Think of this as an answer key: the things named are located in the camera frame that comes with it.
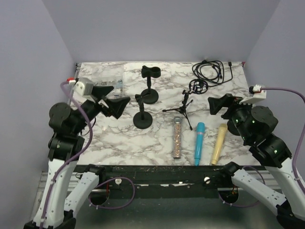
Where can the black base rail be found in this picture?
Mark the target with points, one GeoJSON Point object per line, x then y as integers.
{"type": "Point", "coordinates": [155, 182]}

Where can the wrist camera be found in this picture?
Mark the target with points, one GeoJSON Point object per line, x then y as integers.
{"type": "Point", "coordinates": [82, 86]}
{"type": "Point", "coordinates": [256, 94]}

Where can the black shock mount round-base stand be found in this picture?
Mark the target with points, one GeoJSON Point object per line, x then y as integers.
{"type": "Point", "coordinates": [232, 126]}

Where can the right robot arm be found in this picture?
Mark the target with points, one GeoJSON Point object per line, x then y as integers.
{"type": "Point", "coordinates": [255, 125]}

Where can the black tripod shock mount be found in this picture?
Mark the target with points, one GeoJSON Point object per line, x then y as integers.
{"type": "Point", "coordinates": [182, 109]}

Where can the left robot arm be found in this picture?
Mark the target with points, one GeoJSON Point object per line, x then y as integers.
{"type": "Point", "coordinates": [72, 136]}

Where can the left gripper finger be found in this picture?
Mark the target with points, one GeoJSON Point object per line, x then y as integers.
{"type": "Point", "coordinates": [101, 91]}
{"type": "Point", "coordinates": [117, 106]}

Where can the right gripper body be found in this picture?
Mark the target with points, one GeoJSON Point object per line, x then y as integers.
{"type": "Point", "coordinates": [232, 111]}

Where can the clear plastic parts box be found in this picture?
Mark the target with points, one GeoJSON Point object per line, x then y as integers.
{"type": "Point", "coordinates": [109, 77]}

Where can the black stand with clip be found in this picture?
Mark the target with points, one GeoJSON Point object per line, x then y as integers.
{"type": "Point", "coordinates": [142, 119]}

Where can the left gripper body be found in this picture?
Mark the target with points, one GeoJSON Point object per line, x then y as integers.
{"type": "Point", "coordinates": [101, 106]}

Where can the glitter microphone silver head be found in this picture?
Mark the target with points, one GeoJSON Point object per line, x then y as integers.
{"type": "Point", "coordinates": [177, 130]}

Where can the black tall mic stand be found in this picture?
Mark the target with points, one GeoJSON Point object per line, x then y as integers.
{"type": "Point", "coordinates": [149, 95]}

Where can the blue microphone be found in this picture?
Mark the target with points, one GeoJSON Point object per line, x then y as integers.
{"type": "Point", "coordinates": [200, 129]}

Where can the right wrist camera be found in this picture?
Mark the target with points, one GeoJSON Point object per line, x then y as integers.
{"type": "Point", "coordinates": [256, 94]}

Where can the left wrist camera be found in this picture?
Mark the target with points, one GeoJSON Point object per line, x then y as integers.
{"type": "Point", "coordinates": [82, 86]}

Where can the yellow microphone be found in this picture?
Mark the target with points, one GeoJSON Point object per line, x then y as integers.
{"type": "Point", "coordinates": [219, 143]}

